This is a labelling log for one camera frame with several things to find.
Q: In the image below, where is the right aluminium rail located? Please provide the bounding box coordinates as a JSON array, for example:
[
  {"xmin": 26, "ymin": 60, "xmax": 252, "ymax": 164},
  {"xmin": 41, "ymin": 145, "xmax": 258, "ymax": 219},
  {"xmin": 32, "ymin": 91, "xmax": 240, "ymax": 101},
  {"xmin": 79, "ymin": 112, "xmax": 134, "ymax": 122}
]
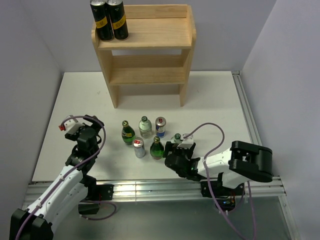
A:
[{"xmin": 231, "ymin": 71, "xmax": 263, "ymax": 146}]

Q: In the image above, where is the green glass bottle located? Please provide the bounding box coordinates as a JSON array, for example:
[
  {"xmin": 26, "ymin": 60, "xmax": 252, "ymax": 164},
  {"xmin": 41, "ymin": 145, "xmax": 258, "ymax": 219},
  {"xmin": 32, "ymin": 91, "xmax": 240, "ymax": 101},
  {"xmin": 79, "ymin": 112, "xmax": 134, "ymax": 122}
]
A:
[{"xmin": 149, "ymin": 136, "xmax": 165, "ymax": 160}]

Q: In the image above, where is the wooden three-tier shelf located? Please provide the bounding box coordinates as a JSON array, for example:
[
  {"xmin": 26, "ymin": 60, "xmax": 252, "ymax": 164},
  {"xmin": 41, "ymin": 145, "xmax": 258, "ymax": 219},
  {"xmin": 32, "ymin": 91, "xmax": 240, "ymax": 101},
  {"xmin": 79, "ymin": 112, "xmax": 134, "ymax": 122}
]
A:
[{"xmin": 91, "ymin": 4, "xmax": 197, "ymax": 108}]

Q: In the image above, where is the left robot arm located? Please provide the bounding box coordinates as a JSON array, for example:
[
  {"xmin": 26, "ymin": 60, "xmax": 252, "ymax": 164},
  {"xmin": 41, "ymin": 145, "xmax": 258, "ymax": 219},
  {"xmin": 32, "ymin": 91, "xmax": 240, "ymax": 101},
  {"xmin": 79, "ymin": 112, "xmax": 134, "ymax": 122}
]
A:
[{"xmin": 9, "ymin": 115, "xmax": 106, "ymax": 240}]

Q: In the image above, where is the front aluminium rail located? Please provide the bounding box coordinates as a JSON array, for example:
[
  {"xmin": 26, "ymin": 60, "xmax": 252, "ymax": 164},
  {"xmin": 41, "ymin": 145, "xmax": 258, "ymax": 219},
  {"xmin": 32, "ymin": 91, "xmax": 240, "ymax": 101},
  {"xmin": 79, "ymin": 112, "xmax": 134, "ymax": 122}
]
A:
[{"xmin": 23, "ymin": 176, "xmax": 288, "ymax": 204}]

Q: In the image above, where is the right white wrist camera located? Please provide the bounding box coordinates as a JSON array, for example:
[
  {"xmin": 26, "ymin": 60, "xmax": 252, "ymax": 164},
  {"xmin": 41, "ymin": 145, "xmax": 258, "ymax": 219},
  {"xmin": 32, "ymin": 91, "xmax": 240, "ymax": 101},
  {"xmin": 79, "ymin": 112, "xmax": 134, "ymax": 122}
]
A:
[{"xmin": 178, "ymin": 133, "xmax": 194, "ymax": 149}]

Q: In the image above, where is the clear bottle green cap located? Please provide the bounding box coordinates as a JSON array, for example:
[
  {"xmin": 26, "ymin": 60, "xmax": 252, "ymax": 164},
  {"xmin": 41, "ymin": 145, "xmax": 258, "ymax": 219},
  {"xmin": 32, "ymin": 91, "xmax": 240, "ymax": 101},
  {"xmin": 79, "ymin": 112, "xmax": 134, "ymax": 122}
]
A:
[{"xmin": 138, "ymin": 116, "xmax": 152, "ymax": 139}]

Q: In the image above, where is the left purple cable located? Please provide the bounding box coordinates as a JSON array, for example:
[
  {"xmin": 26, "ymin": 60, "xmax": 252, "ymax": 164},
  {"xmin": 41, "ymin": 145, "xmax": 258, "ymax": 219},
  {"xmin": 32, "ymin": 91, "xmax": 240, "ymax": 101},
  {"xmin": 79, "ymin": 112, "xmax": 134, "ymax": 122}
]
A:
[{"xmin": 14, "ymin": 114, "xmax": 118, "ymax": 240}]

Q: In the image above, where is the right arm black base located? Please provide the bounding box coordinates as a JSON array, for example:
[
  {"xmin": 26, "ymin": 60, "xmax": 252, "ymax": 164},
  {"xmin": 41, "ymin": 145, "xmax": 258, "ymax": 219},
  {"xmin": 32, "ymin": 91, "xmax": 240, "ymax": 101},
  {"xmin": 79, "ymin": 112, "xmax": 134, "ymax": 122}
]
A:
[{"xmin": 200, "ymin": 180, "xmax": 244, "ymax": 199}]

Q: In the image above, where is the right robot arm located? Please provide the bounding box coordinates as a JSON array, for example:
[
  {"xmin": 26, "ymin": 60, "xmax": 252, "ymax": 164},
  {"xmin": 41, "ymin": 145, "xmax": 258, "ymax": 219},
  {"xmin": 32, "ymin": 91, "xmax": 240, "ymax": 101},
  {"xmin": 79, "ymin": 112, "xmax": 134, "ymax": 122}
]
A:
[{"xmin": 163, "ymin": 140, "xmax": 273, "ymax": 195}]

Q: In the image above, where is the clear soda bottle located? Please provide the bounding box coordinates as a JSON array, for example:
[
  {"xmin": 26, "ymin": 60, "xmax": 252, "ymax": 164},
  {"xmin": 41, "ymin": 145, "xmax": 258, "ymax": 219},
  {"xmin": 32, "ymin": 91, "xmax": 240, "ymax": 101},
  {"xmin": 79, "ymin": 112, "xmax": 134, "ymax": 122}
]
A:
[{"xmin": 170, "ymin": 133, "xmax": 183, "ymax": 144}]

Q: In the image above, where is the silver can red tab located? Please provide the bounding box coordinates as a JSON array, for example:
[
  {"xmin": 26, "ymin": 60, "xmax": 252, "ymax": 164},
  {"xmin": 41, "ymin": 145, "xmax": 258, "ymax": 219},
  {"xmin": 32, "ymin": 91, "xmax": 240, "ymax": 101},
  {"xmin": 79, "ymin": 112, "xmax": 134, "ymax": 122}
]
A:
[{"xmin": 132, "ymin": 137, "xmax": 146, "ymax": 158}]

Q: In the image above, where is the green bottle yellow label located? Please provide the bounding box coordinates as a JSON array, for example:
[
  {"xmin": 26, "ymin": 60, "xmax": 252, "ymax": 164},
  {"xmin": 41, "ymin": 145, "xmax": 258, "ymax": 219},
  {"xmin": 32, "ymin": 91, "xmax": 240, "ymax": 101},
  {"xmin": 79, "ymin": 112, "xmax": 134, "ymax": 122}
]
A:
[{"xmin": 121, "ymin": 120, "xmax": 136, "ymax": 145}]

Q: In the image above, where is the black tall can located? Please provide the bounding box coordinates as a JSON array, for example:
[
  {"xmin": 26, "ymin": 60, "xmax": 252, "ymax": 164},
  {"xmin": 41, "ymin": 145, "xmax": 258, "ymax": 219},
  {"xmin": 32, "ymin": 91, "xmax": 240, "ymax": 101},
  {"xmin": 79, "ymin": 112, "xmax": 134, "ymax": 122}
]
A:
[
  {"xmin": 106, "ymin": 0, "xmax": 129, "ymax": 40},
  {"xmin": 90, "ymin": 0, "xmax": 114, "ymax": 41}
]

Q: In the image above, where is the left black tall can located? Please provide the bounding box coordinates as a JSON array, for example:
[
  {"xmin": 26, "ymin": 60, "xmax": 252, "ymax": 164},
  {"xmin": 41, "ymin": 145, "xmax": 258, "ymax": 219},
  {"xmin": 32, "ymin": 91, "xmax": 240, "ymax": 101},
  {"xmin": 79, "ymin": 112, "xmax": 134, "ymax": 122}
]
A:
[{"xmin": 90, "ymin": 0, "xmax": 114, "ymax": 41}]

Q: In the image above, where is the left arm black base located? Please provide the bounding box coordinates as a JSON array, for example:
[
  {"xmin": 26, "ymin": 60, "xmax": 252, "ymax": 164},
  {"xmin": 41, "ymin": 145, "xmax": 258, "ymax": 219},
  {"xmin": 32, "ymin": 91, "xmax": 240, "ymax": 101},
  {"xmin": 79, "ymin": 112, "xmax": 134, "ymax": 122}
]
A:
[{"xmin": 78, "ymin": 181, "xmax": 114, "ymax": 216}]

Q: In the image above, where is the right black tall can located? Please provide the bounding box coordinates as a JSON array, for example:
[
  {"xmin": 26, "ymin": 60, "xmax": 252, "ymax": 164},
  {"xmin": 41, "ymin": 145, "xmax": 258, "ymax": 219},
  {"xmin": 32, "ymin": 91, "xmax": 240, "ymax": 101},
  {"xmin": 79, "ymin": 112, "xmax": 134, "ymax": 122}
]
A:
[{"xmin": 106, "ymin": 0, "xmax": 129, "ymax": 40}]

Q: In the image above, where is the aluminium rail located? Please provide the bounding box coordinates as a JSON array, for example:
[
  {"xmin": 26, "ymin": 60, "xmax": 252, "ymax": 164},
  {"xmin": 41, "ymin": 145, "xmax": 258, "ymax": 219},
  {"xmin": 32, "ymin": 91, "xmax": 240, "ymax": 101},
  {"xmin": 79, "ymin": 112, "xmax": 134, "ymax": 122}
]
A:
[
  {"xmin": 23, "ymin": 176, "xmax": 288, "ymax": 204},
  {"xmin": 231, "ymin": 71, "xmax": 263, "ymax": 146}
]

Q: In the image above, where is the blue silver energy can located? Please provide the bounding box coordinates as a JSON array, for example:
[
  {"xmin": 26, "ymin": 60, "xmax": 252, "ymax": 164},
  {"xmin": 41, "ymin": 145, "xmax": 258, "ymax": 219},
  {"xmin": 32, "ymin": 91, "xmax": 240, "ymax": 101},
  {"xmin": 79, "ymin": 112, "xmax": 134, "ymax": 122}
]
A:
[{"xmin": 155, "ymin": 116, "xmax": 167, "ymax": 138}]

